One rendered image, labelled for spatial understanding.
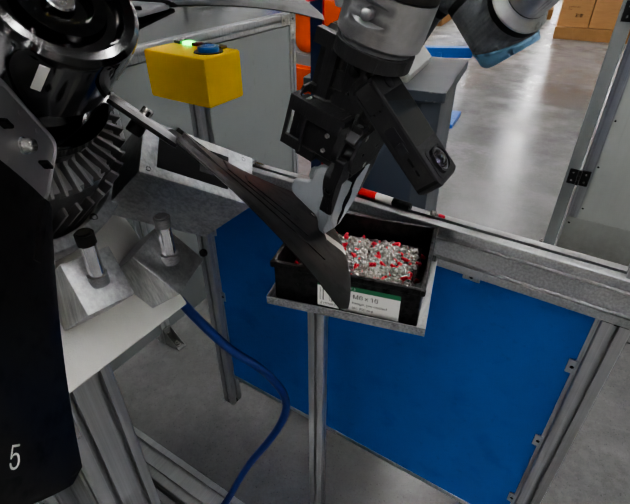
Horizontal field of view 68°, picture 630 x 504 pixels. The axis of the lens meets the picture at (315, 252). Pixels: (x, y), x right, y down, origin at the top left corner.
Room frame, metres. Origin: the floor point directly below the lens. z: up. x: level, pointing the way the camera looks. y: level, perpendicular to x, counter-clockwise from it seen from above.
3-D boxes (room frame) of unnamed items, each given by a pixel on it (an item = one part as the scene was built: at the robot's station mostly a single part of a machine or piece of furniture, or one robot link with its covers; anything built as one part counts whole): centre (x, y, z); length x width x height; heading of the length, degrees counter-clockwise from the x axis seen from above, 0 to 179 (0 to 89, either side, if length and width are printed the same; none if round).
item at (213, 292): (0.99, 0.27, 0.39); 0.04 x 0.04 x 0.78; 58
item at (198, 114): (0.97, 0.24, 0.92); 0.03 x 0.03 x 0.12; 58
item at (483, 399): (0.76, -0.09, 0.45); 0.82 x 0.02 x 0.66; 58
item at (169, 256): (0.46, 0.18, 0.96); 0.02 x 0.02 x 0.06
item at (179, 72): (0.97, 0.24, 1.02); 0.16 x 0.10 x 0.11; 58
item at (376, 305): (0.58, -0.07, 0.85); 0.22 x 0.17 x 0.07; 72
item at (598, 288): (0.76, -0.09, 0.82); 0.90 x 0.04 x 0.08; 58
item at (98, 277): (0.39, 0.23, 0.99); 0.02 x 0.02 x 0.06
